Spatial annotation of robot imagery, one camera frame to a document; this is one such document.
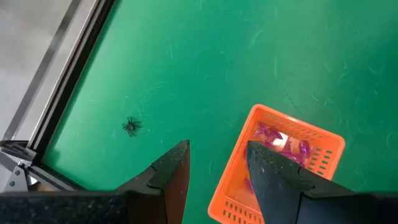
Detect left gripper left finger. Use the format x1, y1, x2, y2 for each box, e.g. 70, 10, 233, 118
115, 139, 191, 224

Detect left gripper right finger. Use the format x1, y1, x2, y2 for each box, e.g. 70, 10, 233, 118
247, 141, 355, 224

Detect black plastic spider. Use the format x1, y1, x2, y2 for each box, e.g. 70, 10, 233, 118
121, 116, 143, 138

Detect orange plastic basket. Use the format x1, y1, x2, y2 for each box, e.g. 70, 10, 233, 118
207, 104, 346, 224

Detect green table mat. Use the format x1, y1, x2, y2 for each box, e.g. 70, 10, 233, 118
40, 0, 398, 224

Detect black aluminium table frame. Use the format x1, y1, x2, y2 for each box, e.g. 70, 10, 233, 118
0, 0, 116, 192

